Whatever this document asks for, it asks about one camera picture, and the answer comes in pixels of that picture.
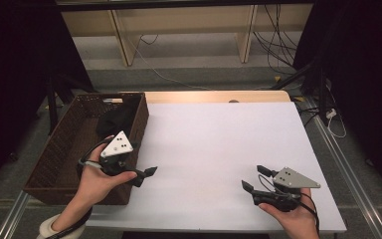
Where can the black curtain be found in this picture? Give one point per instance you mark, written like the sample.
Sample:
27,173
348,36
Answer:
13,66
371,66

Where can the person's right hand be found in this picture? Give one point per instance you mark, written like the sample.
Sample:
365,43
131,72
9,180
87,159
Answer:
298,222

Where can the person's left hand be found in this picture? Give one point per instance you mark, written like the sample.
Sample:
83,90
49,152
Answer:
94,184

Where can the black tripod stand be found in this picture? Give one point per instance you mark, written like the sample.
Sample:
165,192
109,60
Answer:
321,86

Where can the yellow tape piece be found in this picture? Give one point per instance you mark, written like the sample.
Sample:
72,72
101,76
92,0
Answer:
299,99
277,78

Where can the black metal stand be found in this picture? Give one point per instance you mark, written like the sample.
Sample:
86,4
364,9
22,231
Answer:
51,106

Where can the brown woven basket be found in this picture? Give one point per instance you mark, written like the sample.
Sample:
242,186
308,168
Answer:
66,149

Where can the metal floor rail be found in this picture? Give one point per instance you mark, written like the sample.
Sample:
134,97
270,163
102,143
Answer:
13,215
354,186

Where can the white table mat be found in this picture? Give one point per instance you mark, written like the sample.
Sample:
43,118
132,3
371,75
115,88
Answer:
212,149

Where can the white power adapter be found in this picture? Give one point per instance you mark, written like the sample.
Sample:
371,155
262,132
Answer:
331,114

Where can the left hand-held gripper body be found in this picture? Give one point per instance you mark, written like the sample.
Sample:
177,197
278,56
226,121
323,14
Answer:
117,146

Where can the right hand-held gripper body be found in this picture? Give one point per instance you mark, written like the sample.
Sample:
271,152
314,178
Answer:
291,179

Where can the black pants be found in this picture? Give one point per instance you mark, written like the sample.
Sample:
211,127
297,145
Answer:
116,119

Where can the round brown table cap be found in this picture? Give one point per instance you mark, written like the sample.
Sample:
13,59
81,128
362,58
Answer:
234,101

